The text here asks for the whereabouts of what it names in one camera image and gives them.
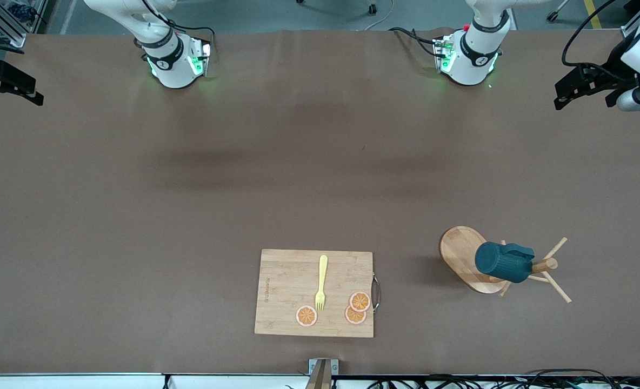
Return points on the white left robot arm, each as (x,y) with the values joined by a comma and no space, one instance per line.
(474,51)

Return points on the aluminium frame profile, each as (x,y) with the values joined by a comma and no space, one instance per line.
(631,24)
(6,29)

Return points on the orange slice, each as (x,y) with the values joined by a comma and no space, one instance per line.
(306,316)
(352,317)
(360,301)

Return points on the yellow plastic fork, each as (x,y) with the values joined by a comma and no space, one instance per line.
(321,281)

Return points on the wooden mug tree rack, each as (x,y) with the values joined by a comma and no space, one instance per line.
(458,251)

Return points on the dark green cup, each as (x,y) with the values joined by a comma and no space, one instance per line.
(501,262)

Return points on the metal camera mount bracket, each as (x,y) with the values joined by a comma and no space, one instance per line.
(323,373)

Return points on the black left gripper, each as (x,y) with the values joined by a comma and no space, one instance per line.
(614,65)

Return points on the bamboo cutting board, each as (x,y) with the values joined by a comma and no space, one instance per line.
(298,292)

